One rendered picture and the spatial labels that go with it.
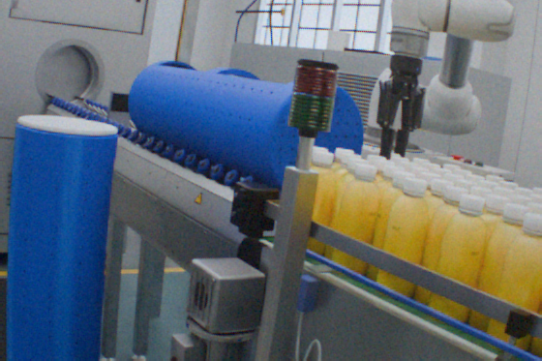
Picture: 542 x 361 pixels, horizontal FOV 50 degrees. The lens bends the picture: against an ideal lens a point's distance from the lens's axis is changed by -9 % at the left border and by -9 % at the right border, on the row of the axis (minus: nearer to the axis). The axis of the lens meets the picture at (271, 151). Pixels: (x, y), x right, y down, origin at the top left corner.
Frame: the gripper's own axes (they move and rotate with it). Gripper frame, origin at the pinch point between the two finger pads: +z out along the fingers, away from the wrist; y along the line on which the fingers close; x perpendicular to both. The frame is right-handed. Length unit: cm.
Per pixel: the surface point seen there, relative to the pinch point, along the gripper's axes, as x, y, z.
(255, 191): -4.4, 32.1, 12.2
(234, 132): -29.8, 23.4, 3.6
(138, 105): -92, 23, 4
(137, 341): -115, 4, 101
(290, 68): -241, -141, -18
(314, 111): 29, 47, -7
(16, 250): -56, 69, 42
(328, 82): 29, 45, -11
